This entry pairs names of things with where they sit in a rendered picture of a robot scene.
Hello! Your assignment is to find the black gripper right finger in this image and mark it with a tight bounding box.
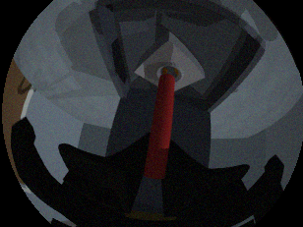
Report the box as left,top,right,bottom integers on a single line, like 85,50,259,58
160,138,250,217

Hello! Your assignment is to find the red peg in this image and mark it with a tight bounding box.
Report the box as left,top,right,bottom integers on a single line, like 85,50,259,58
144,74,175,178

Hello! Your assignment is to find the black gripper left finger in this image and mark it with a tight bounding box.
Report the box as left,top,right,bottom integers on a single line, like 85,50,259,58
59,133,151,213

